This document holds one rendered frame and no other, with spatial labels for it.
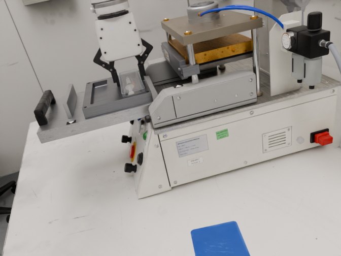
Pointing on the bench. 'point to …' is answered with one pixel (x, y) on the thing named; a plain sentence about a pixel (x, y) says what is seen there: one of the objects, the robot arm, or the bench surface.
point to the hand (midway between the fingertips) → (129, 75)
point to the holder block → (110, 97)
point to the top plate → (212, 22)
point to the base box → (238, 140)
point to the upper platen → (217, 50)
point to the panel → (142, 145)
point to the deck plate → (325, 84)
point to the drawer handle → (41, 111)
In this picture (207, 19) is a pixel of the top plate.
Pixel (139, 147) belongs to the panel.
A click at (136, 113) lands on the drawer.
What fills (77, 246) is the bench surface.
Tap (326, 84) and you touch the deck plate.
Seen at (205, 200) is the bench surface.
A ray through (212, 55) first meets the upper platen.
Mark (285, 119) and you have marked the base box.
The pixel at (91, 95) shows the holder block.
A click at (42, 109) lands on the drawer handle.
